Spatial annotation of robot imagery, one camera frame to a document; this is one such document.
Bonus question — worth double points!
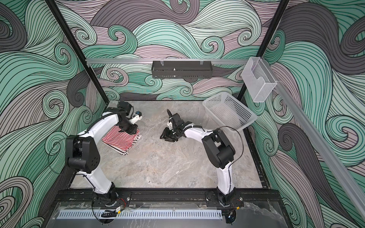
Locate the black white striped tank top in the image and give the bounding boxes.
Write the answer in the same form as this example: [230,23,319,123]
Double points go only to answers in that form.
[106,135,142,155]

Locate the red white striped tank top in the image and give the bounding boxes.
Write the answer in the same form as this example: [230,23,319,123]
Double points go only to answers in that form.
[102,125,142,155]

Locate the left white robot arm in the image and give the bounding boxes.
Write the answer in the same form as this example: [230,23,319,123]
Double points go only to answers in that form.
[65,101,143,206]

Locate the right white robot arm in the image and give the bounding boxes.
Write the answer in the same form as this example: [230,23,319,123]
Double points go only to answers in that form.
[160,109,235,205]

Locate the white plastic laundry basket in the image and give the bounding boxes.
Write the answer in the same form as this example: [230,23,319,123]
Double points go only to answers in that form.
[202,92,257,131]

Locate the black perforated wall tray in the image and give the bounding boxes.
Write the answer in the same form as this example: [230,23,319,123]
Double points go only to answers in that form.
[151,61,213,79]

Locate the aluminium wall rail back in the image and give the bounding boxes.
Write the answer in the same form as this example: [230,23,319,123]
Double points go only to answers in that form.
[85,58,248,65]

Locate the aluminium wall rail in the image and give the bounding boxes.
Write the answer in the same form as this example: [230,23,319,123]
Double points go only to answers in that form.
[85,58,248,65]
[261,59,365,219]

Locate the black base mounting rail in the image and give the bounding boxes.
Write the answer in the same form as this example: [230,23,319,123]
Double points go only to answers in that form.
[56,188,281,208]

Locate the clear plastic wall bin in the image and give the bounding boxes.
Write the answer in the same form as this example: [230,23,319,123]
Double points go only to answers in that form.
[241,57,277,103]

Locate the white slotted cable duct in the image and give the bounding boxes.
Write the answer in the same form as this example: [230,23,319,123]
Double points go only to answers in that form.
[56,209,223,220]

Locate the aluminium wall rail right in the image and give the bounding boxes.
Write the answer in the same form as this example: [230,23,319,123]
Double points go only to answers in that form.
[261,59,365,219]

